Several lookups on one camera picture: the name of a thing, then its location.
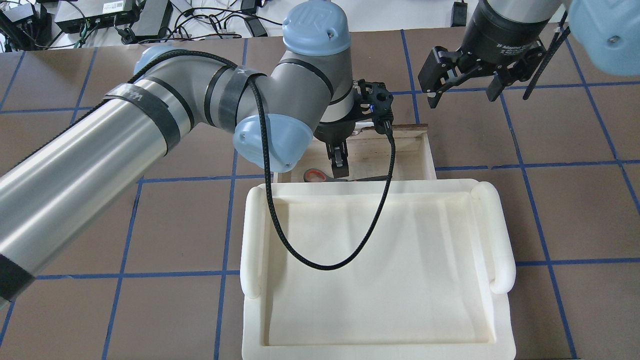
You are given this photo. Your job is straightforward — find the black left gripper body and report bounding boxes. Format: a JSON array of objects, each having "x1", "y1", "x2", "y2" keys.
[{"x1": 313, "y1": 120, "x2": 357, "y2": 148}]

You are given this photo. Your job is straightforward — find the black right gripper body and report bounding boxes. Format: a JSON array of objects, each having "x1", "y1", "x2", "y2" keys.
[{"x1": 458, "y1": 0, "x2": 551, "y2": 68}]

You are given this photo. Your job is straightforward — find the brown wooden drawer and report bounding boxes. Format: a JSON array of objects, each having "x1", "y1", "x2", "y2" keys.
[{"x1": 273, "y1": 122, "x2": 436, "y2": 183}]

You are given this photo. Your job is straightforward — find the orange grey scissors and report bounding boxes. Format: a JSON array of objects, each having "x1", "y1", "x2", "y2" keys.
[{"x1": 302, "y1": 168, "x2": 388, "y2": 183}]

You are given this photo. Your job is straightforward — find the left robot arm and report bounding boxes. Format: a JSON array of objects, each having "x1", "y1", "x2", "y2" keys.
[{"x1": 0, "y1": 0, "x2": 355, "y2": 306}]

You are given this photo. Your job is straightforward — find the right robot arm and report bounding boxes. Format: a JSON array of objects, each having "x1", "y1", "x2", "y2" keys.
[{"x1": 418, "y1": 0, "x2": 640, "y2": 109}]

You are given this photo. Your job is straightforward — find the white plastic tray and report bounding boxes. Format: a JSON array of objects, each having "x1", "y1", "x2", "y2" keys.
[{"x1": 239, "y1": 178, "x2": 516, "y2": 360}]

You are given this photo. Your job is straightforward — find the large black power brick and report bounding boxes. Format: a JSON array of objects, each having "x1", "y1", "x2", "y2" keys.
[{"x1": 131, "y1": 0, "x2": 173, "y2": 43}]

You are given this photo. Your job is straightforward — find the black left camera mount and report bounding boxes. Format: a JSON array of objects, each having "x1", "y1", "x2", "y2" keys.
[{"x1": 353, "y1": 79, "x2": 394, "y2": 135}]

